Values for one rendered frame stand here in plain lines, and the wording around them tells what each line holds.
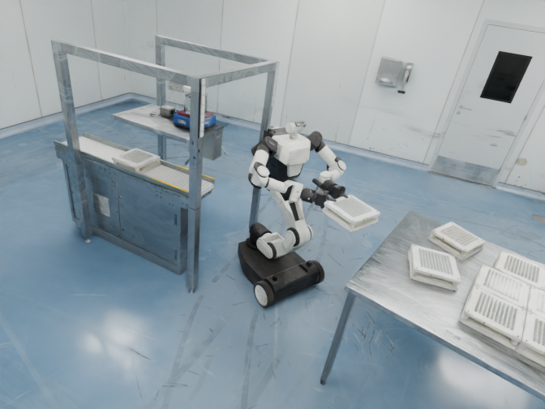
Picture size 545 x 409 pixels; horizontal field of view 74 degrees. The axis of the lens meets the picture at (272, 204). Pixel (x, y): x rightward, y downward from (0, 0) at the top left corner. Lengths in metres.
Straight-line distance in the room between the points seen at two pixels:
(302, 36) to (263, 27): 0.61
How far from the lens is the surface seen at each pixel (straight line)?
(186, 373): 2.51
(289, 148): 2.45
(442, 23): 5.77
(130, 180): 2.85
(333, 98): 5.95
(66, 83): 2.96
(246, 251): 3.10
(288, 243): 2.67
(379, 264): 2.18
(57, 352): 2.75
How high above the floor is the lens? 2.07
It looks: 30 degrees down
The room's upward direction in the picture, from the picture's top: 9 degrees clockwise
